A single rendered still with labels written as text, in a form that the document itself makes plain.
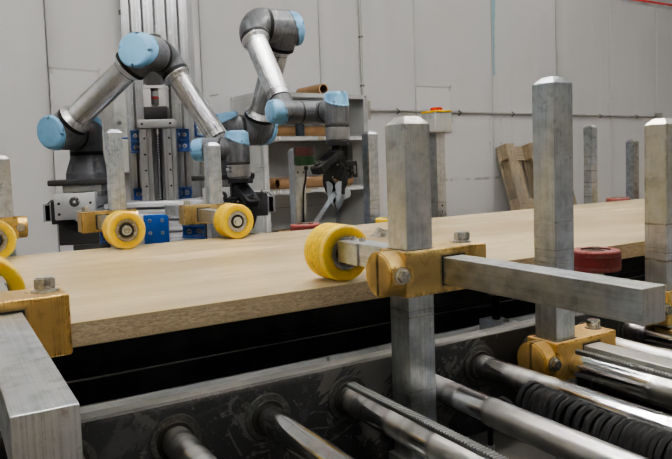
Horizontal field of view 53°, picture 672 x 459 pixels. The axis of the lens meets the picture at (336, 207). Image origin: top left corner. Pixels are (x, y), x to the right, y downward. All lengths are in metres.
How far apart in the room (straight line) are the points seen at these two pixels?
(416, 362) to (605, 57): 7.57
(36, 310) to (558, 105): 0.63
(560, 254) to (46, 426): 0.68
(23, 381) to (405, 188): 0.45
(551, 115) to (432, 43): 5.26
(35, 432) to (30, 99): 4.09
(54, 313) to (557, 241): 0.59
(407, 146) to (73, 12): 3.94
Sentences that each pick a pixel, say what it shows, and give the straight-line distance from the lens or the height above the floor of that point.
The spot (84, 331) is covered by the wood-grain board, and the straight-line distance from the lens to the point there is 0.81.
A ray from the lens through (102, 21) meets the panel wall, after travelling 4.59.
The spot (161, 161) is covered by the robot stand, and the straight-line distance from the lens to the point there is 2.65.
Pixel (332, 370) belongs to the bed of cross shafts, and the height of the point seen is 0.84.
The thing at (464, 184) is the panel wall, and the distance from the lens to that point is 6.30.
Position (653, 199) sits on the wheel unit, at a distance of 1.07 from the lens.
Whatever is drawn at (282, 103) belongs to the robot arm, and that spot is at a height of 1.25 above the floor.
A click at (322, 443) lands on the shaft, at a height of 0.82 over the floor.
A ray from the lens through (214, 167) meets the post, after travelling 1.78.
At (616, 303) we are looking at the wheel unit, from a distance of 0.60.
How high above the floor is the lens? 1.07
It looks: 4 degrees down
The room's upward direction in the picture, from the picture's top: 2 degrees counter-clockwise
